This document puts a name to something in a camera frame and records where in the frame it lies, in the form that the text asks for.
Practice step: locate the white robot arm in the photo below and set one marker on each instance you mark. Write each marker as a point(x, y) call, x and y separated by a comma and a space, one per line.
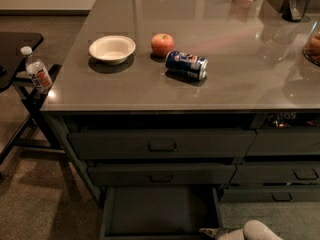
point(252, 230)

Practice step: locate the snack bags in drawer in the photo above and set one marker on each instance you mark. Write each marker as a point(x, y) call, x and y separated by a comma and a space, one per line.
point(292, 119)

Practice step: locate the grey cabinet island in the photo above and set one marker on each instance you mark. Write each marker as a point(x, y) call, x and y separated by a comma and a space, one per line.
point(255, 67)

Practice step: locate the blue soda can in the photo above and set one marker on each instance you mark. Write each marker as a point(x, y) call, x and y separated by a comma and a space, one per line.
point(186, 64)

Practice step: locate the red apple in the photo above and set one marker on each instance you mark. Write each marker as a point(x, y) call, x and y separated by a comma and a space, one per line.
point(162, 44)

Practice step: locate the glass jar with pastries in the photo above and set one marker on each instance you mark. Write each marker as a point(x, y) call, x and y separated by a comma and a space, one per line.
point(311, 49)

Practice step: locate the white paper bowl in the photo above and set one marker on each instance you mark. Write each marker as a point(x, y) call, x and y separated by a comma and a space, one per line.
point(112, 50)

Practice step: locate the dark side table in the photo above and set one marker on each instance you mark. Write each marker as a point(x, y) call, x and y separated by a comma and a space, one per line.
point(11, 64)

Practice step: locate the clear water bottle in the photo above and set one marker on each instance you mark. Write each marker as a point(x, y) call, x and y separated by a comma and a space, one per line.
point(36, 70)

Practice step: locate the dark metal container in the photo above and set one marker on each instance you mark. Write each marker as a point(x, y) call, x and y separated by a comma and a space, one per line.
point(294, 10)

